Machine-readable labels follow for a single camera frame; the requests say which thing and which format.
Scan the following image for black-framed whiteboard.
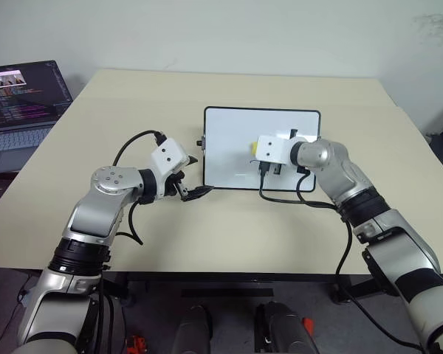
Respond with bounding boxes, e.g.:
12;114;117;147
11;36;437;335
196;105;323;194

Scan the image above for black table frame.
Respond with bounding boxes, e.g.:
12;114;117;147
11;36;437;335
102;271;394;308

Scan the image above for grey open laptop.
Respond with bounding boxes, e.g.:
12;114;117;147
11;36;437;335
0;59;75;178

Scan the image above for dark rounded shape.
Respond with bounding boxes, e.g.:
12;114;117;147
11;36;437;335
253;301;312;354
174;303;213;354

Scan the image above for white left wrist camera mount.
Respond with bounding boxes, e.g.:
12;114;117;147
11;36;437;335
149;137;190;182

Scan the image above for black flat bar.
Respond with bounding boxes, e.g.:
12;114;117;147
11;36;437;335
180;288;275;299

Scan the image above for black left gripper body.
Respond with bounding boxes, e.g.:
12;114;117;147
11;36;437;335
156;167;189;202

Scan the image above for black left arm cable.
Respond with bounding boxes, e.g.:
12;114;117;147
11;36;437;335
112;129;168;246

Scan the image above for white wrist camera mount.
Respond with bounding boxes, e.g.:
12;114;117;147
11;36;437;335
149;137;190;182
253;128;298;164

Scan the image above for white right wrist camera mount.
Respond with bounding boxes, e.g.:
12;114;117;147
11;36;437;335
253;128;298;164

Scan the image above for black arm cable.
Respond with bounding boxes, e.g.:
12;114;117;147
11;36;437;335
112;129;168;246
257;162;429;352

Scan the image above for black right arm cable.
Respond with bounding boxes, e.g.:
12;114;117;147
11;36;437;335
257;162;429;352

